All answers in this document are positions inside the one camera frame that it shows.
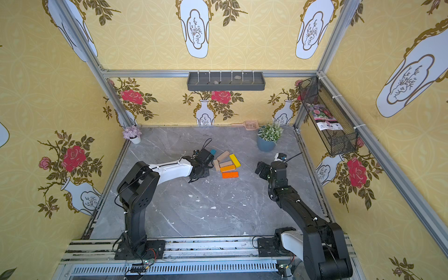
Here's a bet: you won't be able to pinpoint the amber orange wooden block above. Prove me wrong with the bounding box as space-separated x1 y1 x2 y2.
220 164 236 173

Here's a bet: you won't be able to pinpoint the red orange wooden block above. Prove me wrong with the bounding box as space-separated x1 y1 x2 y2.
222 171 239 179

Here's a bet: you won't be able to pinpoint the yellow wooden block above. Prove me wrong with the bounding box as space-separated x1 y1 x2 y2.
229 154 241 168

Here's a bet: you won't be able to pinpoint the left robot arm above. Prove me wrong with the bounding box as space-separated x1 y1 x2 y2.
114 148 214 260

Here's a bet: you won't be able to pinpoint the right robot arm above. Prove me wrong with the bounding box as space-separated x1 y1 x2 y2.
255 153 353 280

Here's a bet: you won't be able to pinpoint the natural wooden block left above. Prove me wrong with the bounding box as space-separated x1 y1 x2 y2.
213 159 221 172

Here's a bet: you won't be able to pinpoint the natural wooden block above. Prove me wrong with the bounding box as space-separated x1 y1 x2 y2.
219 161 233 168
213 159 221 172

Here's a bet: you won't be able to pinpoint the tan wooden block upper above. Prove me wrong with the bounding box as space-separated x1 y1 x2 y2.
217 150 230 162

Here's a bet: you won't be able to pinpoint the natural wooden block middle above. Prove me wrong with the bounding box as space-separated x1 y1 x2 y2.
219 161 233 168

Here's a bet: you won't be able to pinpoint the blue flower pot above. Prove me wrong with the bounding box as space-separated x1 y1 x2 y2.
257 136 276 152

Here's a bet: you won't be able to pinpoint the green artificial plant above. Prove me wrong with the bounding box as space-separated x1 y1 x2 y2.
258 122 284 142

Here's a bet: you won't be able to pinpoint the small white pot purple flowers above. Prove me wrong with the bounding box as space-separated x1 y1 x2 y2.
122 126 142 144

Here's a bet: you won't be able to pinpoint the packet in wire basket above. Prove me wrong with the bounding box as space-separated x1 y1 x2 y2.
307 104 343 131

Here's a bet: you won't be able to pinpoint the black wire basket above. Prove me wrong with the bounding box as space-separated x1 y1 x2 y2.
297 78 358 156

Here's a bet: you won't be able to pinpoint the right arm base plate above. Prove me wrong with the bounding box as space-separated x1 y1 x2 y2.
257 238 282 257

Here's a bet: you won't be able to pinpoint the grey wall shelf tray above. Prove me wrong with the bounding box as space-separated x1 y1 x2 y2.
187 71 266 92

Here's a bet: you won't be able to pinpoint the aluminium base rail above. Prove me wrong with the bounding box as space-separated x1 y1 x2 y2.
52 235 365 280

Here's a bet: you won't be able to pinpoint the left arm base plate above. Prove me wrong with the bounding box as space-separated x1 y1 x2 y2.
114 240 166 260

